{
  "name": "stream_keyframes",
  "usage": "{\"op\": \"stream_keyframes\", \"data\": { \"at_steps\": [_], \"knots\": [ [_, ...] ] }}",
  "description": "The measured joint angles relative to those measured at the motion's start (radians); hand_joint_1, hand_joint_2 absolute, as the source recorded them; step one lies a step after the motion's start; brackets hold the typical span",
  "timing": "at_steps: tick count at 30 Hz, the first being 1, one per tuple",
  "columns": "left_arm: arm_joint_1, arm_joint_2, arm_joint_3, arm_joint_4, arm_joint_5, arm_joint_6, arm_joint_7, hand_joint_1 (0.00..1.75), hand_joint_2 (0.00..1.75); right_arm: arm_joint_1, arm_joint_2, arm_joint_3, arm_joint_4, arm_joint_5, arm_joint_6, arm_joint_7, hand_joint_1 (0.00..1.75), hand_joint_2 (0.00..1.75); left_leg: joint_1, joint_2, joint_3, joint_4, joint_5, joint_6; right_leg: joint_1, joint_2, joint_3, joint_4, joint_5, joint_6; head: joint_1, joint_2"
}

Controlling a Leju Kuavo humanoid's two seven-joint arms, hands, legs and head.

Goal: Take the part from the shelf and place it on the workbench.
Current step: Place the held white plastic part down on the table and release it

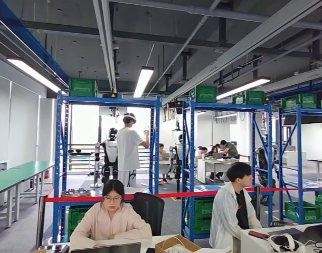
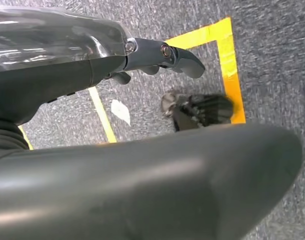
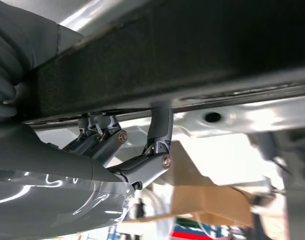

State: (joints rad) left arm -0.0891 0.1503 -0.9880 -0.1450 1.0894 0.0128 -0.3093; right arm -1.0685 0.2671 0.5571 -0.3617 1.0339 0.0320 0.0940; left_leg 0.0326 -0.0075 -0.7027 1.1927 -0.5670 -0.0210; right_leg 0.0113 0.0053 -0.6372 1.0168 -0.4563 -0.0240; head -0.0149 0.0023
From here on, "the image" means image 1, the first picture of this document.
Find grey laptop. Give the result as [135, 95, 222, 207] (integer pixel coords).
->
[70, 242, 142, 253]

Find white black humanoid robot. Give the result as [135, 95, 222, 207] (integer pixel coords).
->
[255, 145, 280, 207]
[166, 134, 190, 200]
[93, 128, 119, 187]

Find black yellow rail trolley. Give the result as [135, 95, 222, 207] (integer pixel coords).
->
[102, 91, 122, 100]

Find grey ceiling beam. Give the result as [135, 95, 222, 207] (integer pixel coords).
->
[163, 0, 322, 104]
[261, 64, 322, 94]

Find ceiling strip light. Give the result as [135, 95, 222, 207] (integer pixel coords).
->
[6, 56, 67, 95]
[133, 66, 155, 99]
[216, 76, 271, 101]

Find blue overhead beam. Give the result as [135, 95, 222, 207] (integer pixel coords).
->
[0, 0, 70, 84]
[266, 80, 322, 101]

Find green-topped long table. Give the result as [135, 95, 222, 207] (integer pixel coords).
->
[0, 160, 56, 230]

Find white ceiling rail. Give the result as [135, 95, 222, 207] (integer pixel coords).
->
[92, 0, 118, 93]

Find black laptop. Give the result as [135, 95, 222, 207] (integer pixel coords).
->
[295, 222, 322, 246]

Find red barrier belt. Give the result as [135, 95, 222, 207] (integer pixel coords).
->
[45, 187, 322, 205]

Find red phone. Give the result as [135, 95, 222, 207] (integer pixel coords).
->
[248, 230, 270, 240]

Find hanging coloured strap bundle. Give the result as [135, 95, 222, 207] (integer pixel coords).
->
[163, 104, 177, 122]

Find black office chair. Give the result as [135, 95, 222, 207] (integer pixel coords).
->
[131, 192, 166, 237]

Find white black VR headset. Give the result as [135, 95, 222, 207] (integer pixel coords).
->
[266, 233, 307, 253]

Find white cabinet desk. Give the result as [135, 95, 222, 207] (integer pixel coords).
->
[240, 222, 322, 253]

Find blue steel shelf rack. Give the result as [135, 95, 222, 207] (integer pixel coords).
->
[277, 104, 322, 225]
[181, 99, 274, 242]
[52, 91, 163, 244]

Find grey stanchion post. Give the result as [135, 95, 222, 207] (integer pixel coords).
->
[255, 185, 261, 221]
[36, 195, 47, 249]

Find dark table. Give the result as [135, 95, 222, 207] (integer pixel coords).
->
[307, 158, 322, 179]

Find cardboard box with handle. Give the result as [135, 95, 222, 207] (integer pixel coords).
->
[155, 235, 202, 253]

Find silver metal ring parts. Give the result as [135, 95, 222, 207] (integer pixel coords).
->
[61, 188, 91, 198]

